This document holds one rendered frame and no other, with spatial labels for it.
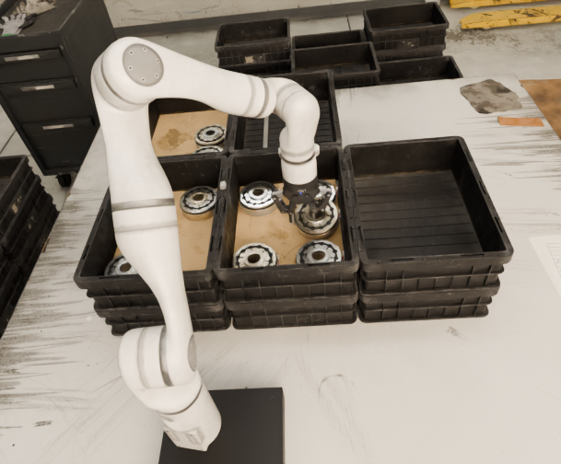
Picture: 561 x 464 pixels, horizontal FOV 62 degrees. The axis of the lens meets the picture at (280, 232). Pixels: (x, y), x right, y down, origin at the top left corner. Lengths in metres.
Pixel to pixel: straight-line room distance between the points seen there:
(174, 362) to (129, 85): 0.39
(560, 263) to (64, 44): 2.08
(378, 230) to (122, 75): 0.70
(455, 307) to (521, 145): 0.72
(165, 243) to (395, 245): 0.60
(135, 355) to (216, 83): 0.43
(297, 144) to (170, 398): 0.51
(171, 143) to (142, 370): 0.94
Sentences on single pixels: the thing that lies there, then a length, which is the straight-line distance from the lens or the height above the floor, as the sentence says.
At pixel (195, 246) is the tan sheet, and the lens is 1.16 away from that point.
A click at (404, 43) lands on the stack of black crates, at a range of 2.68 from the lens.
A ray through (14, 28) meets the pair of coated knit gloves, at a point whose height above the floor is 0.88.
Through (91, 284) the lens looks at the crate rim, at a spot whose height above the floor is 0.92.
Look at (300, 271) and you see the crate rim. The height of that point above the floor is 0.92.
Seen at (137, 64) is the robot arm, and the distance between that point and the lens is 0.71.
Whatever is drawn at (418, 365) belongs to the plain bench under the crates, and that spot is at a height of 0.70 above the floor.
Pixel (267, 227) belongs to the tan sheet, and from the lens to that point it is 1.16.
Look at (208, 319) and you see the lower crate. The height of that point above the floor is 0.76.
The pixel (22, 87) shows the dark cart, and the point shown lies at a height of 0.66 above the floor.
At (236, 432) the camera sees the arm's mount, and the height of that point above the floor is 0.75.
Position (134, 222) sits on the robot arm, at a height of 1.22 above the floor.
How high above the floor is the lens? 1.66
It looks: 46 degrees down
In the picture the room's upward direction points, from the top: 9 degrees counter-clockwise
